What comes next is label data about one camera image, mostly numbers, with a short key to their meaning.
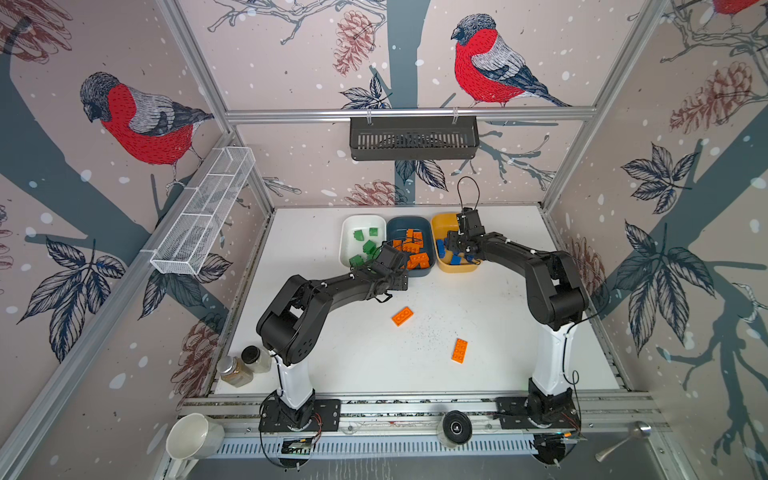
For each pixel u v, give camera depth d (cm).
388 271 74
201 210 78
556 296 54
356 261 103
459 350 83
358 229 110
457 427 62
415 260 102
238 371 74
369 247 104
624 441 70
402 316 90
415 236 110
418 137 106
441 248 109
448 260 103
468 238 82
